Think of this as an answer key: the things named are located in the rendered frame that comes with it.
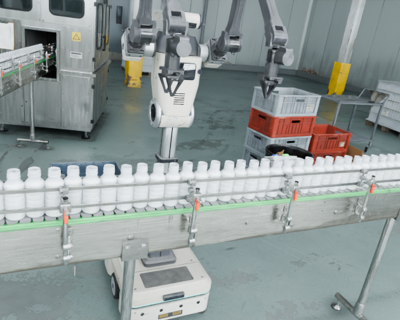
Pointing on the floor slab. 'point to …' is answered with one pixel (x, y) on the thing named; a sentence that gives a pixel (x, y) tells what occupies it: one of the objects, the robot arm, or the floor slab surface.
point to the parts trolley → (354, 112)
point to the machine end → (96, 88)
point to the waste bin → (287, 150)
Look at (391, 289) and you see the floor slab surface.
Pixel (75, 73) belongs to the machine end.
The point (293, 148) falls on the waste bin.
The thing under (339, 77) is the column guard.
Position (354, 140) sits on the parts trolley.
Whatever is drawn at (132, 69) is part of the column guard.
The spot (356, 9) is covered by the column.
